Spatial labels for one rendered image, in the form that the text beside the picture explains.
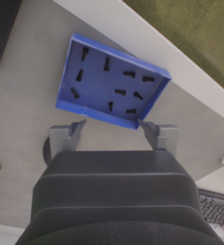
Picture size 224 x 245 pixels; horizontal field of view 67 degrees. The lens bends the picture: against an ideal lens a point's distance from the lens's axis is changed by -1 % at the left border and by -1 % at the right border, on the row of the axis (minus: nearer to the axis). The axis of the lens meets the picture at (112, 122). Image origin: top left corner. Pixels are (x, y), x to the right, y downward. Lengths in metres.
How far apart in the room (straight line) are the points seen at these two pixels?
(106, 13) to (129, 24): 0.03
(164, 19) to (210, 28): 0.30
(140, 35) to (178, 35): 1.02
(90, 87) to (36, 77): 0.07
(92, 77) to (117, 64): 0.04
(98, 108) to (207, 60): 1.18
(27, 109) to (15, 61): 0.08
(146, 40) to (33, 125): 0.22
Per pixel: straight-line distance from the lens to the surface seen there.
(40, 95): 0.27
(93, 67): 0.23
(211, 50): 1.37
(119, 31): 0.22
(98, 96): 0.25
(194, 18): 1.25
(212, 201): 0.59
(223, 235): 0.88
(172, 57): 0.24
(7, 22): 0.23
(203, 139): 0.37
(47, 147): 0.32
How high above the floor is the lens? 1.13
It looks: 48 degrees down
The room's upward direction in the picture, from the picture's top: 179 degrees clockwise
